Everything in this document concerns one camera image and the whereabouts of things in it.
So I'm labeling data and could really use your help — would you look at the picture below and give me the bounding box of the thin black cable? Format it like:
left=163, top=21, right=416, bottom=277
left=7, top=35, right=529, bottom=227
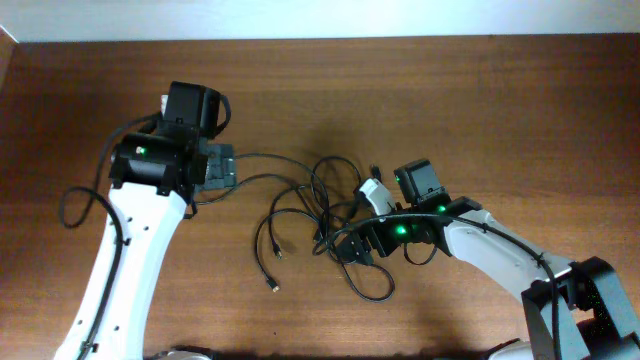
left=192, top=152, right=396, bottom=304

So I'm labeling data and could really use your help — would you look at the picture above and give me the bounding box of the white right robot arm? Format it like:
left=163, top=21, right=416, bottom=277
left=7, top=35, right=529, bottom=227
left=326, top=159, right=639, bottom=359

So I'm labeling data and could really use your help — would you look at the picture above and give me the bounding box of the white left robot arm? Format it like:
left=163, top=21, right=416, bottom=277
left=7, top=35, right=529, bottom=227
left=55, top=81, right=237, bottom=359

